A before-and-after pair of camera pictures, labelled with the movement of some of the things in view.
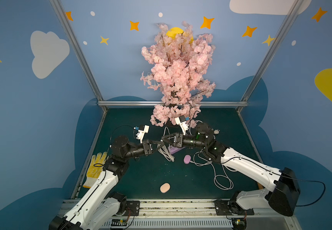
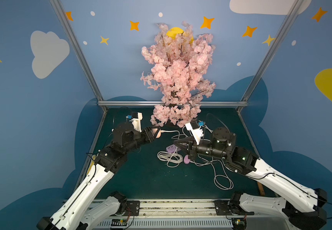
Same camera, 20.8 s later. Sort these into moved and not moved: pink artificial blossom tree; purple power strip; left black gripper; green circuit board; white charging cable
Moved: left black gripper
Not moved: white charging cable; pink artificial blossom tree; green circuit board; purple power strip
